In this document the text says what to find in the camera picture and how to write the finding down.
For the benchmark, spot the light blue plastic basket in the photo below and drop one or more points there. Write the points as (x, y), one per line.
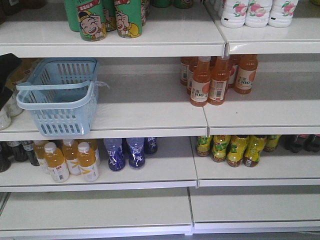
(61, 95)

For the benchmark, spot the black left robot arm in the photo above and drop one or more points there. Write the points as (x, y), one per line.
(8, 64)

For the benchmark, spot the coke bottle red label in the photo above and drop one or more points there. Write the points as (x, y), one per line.
(312, 143)
(295, 142)

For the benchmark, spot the blue sports drink bottle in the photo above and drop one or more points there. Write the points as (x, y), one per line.
(116, 159)
(136, 152)
(150, 145)

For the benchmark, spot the yellow lemon tea bottle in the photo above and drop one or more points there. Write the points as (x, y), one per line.
(272, 141)
(238, 145)
(252, 153)
(219, 149)
(203, 145)

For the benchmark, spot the orange C100 juice bottle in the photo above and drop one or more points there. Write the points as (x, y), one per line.
(219, 81)
(201, 82)
(246, 73)

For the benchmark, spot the orange vitamin drink bottle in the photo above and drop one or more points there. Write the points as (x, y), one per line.
(87, 162)
(39, 149)
(56, 163)
(70, 150)

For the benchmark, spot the green cartoon drink can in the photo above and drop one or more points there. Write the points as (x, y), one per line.
(128, 18)
(91, 20)

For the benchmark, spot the white peach drink bottle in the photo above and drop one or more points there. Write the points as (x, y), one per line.
(258, 12)
(234, 13)
(281, 13)

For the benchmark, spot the dark tea bottle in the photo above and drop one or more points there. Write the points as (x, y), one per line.
(5, 163)
(28, 146)
(17, 150)

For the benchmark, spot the pale yellow drink bottle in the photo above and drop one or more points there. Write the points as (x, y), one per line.
(5, 119)
(15, 78)

